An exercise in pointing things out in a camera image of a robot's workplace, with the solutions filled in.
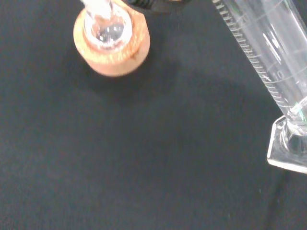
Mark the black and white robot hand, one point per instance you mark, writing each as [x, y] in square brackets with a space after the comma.
[158, 4]

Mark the clear round-bottom flask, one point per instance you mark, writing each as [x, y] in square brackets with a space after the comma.
[108, 32]

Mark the clear plastic funnel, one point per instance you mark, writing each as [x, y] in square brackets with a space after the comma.
[96, 3]

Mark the black bench cloth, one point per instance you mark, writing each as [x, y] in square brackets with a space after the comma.
[120, 155]

